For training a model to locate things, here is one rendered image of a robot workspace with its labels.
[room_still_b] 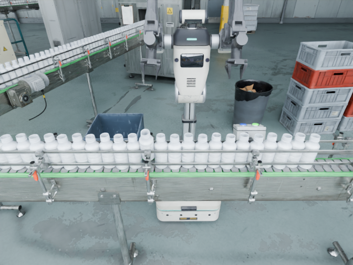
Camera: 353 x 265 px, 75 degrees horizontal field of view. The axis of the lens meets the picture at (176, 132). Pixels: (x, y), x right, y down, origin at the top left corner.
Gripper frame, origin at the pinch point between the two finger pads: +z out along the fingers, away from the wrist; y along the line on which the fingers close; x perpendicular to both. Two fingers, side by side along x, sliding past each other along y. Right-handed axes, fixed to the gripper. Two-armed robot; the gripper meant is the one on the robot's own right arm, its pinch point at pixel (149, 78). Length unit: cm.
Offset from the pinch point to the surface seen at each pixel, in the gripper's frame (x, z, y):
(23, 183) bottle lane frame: -20, 53, -54
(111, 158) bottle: -24.8, 38.4, -14.1
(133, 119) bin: 37.1, 24.9, -11.9
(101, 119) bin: 39, 26, -34
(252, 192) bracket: -32, 49, 48
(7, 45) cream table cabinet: 312, -75, -262
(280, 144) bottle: -32, 28, 58
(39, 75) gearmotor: 85, -5, -98
